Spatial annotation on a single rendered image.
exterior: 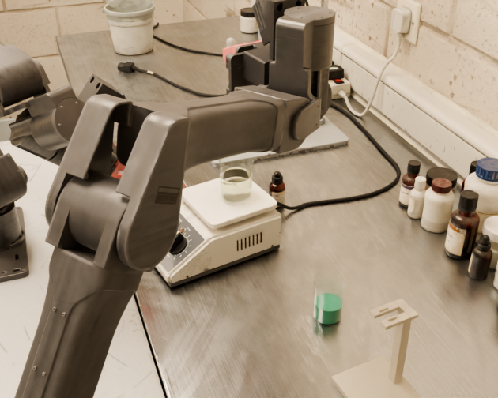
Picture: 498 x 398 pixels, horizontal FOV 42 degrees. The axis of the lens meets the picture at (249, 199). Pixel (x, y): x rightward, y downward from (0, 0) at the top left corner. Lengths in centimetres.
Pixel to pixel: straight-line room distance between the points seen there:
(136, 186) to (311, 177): 79
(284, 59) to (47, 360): 40
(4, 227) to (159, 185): 61
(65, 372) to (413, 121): 100
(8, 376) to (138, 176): 47
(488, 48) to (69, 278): 91
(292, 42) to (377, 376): 42
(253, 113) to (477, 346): 47
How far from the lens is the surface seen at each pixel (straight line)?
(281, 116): 67
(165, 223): 53
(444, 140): 131
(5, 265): 109
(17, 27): 334
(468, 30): 129
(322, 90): 77
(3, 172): 105
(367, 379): 86
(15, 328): 98
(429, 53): 140
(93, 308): 53
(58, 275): 55
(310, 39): 73
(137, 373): 88
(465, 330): 96
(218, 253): 99
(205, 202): 102
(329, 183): 124
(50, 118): 84
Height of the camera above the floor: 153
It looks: 32 degrees down
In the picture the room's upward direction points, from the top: 1 degrees counter-clockwise
